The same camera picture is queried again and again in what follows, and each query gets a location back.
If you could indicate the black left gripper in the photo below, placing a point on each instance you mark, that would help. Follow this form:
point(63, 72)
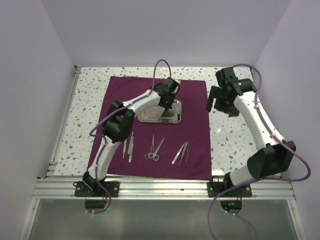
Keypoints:
point(167, 107)

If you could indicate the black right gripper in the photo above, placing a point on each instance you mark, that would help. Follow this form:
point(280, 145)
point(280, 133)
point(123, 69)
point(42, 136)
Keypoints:
point(231, 110)

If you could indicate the steel instrument tray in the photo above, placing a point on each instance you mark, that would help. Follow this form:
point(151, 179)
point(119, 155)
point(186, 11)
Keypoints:
point(174, 115)

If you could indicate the curved steel scissors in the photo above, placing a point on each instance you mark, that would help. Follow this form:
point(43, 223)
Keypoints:
point(163, 117)

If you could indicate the maroon surgical cloth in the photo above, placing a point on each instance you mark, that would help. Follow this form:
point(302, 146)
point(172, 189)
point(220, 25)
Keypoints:
point(194, 125)

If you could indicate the pointed silver tweezers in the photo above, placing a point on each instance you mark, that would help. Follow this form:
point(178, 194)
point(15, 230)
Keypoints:
point(186, 155)

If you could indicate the steel forceps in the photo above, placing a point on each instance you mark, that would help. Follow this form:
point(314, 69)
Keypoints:
point(155, 155)

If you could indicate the small silver tweezers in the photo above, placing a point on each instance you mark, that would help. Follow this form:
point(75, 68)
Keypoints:
point(124, 148)

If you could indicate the large silver tweezers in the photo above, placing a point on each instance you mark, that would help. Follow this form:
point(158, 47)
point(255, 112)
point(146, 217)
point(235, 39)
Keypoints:
point(130, 148)

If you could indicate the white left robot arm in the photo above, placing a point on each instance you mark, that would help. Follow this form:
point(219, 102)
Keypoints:
point(116, 128)

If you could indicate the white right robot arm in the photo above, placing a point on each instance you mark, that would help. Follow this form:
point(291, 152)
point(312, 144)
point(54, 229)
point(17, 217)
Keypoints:
point(273, 153)

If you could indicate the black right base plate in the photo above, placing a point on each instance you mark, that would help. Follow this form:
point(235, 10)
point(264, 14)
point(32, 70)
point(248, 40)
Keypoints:
point(219, 184)

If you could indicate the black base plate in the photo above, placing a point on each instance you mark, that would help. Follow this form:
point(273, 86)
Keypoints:
point(219, 184)
point(82, 190)

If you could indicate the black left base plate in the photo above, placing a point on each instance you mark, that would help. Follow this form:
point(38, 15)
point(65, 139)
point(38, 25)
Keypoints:
point(82, 190)

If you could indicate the aluminium rail frame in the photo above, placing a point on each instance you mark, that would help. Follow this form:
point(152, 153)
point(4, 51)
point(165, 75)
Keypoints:
point(146, 208)

